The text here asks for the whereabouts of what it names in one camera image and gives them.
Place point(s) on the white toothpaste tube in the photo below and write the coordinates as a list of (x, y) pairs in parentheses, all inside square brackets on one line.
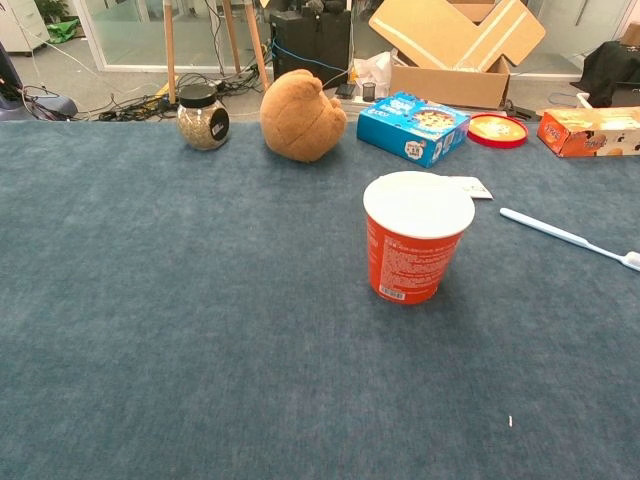
[(477, 189)]

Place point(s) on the white cabinet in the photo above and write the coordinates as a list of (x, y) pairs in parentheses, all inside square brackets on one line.
[(20, 25)]

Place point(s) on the green bag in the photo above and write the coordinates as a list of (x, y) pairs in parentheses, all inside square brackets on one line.
[(62, 31)]

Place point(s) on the light blue toothbrush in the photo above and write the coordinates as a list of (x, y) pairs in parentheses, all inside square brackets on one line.
[(550, 231)]

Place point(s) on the black mesh pen cup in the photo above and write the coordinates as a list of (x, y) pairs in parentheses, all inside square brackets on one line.
[(369, 92)]

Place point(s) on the glass jar with black lid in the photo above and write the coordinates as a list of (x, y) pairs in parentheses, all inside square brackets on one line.
[(202, 125)]

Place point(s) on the wooden easel leg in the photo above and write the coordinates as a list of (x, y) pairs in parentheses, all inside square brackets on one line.
[(256, 45), (170, 50), (231, 35)]

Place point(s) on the dark blue rounded base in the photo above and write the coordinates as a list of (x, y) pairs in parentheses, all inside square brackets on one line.
[(50, 105)]

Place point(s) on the orange snack carton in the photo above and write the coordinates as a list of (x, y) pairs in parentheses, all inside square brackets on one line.
[(585, 132)]

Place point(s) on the large open cardboard box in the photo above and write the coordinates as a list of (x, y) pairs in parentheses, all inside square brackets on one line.
[(450, 80)]

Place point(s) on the red paper cup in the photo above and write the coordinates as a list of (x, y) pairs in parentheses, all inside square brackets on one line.
[(410, 265)]

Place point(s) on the black cloth covered chair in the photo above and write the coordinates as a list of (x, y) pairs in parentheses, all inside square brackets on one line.
[(610, 70)]

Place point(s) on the black computer tower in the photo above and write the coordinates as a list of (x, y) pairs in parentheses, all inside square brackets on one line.
[(310, 40)]

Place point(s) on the brown plush toy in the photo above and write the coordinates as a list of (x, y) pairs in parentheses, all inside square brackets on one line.
[(300, 120)]

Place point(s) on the blue cookie box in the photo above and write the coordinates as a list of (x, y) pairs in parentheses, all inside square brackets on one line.
[(400, 127)]

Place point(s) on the white plastic bag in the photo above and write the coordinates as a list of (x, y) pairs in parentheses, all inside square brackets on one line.
[(372, 70)]

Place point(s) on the red round lid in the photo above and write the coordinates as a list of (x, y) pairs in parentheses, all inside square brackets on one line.
[(497, 131)]

